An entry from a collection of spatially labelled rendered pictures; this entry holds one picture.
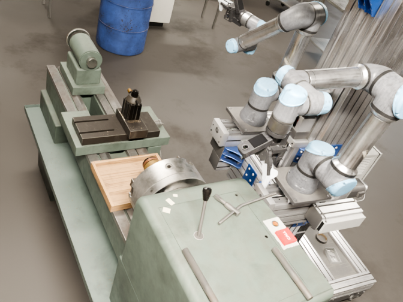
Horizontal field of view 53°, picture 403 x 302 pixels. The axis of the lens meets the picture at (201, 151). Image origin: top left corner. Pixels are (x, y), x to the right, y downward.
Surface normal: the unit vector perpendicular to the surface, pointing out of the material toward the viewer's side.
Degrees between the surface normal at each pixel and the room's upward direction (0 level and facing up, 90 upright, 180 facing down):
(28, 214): 0
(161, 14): 90
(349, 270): 0
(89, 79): 90
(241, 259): 0
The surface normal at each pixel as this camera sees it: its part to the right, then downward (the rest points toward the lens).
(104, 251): 0.27, -0.75
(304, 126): 0.37, 0.66
